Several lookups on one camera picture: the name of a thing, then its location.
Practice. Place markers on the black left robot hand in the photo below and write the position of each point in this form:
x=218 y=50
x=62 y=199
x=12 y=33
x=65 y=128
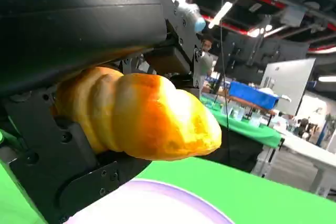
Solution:
x=78 y=24

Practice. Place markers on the orange toy bread roll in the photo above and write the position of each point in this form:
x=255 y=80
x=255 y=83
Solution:
x=147 y=113

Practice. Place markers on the person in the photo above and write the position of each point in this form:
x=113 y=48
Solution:
x=207 y=61

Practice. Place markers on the ceiling tube lamp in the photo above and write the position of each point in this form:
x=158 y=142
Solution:
x=220 y=14

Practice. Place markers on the black monitor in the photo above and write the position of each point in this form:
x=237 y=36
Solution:
x=283 y=51
x=239 y=53

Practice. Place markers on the blue box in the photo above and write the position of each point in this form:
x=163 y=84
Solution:
x=252 y=94

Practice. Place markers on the lilac plate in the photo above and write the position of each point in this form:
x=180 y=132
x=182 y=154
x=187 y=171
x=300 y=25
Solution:
x=147 y=208

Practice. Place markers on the green cloth on background table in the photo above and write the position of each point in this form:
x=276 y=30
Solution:
x=249 y=132

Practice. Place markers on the white panel board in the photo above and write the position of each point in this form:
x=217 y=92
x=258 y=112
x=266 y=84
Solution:
x=291 y=85

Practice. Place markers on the white desk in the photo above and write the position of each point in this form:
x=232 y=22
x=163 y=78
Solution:
x=309 y=153

